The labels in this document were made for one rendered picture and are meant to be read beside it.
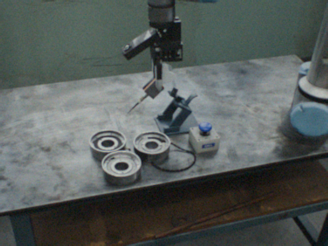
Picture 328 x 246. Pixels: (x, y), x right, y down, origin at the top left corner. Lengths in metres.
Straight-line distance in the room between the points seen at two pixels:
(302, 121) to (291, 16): 2.15
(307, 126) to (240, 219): 0.43
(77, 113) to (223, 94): 0.51
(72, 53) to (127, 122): 1.51
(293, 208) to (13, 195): 0.91
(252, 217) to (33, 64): 1.83
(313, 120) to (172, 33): 0.44
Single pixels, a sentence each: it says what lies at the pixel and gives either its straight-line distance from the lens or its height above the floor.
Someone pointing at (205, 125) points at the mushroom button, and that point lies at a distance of 1.32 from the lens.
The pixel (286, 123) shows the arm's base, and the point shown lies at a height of 0.83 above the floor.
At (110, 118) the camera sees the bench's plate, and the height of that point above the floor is 0.80.
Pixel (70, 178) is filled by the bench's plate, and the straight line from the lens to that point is 1.25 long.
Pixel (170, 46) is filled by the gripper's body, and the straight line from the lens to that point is 1.26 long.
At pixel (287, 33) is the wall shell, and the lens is 3.39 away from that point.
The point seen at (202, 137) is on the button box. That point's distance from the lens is 1.32.
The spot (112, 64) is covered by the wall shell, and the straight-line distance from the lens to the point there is 2.99.
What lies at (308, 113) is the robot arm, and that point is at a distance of 1.23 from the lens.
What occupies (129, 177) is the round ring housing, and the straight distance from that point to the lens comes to 1.19.
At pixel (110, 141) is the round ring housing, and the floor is 0.82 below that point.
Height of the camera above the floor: 1.63
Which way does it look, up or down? 36 degrees down
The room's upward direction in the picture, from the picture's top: 2 degrees clockwise
